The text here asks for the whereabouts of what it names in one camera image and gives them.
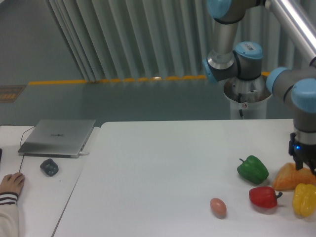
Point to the small black gadget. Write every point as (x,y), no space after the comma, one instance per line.
(49,167)

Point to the brown floor mat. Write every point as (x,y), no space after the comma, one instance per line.
(9,93)

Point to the red bell pepper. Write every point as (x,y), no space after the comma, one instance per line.
(264,197)

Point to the triangular toasted bread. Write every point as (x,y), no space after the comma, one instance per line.
(288,177)

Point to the silver closed laptop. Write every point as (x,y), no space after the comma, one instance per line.
(58,138)

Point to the pleated white curtain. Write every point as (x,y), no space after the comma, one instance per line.
(124,39)

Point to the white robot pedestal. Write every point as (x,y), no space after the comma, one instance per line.
(247,99)

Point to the brown egg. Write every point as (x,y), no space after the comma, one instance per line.
(218,207)

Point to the green bell pepper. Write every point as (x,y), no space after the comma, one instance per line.
(253,170)

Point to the white striped sleeve forearm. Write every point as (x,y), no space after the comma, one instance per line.
(9,215)

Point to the person's bare hand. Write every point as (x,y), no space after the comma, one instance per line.
(12,183)

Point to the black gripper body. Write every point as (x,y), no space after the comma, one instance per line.
(302,153)

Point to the yellow bell pepper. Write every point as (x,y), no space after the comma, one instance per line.
(304,200)

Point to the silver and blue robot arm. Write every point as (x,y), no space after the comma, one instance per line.
(295,88)

